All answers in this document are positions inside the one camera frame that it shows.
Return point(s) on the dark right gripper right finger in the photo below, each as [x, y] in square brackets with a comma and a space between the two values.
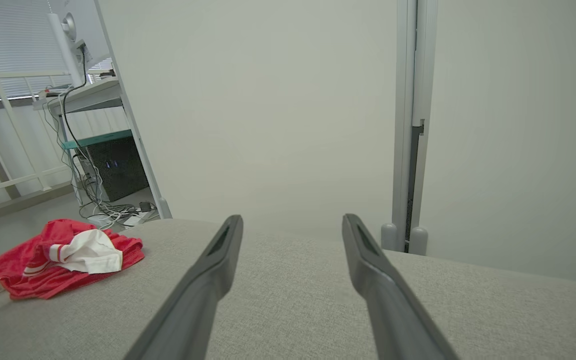
[393, 320]

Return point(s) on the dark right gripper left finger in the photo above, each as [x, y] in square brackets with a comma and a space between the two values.
[193, 310]

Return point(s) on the red jersey striped white trim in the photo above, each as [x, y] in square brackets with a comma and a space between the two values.
[28, 265]

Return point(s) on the white floor power strip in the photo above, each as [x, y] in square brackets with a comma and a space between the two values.
[133, 219]

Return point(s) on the black power adapter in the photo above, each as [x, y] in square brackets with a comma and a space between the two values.
[145, 206]

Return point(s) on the black computer tower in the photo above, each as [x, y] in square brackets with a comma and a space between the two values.
[118, 170]

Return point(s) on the teal shelf board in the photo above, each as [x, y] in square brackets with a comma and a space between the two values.
[98, 137]

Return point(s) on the white desk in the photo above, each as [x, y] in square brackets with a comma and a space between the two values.
[93, 95]

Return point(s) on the white metal railing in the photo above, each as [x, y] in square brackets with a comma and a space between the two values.
[18, 76]

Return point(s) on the white monitor with stand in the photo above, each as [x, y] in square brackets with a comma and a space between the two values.
[93, 25]

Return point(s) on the white window blind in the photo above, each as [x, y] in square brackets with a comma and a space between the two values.
[8, 40]

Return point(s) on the grey partition post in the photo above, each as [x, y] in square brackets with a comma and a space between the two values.
[403, 100]
[428, 60]

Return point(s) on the white red-switch power strip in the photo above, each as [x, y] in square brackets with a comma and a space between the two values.
[50, 93]

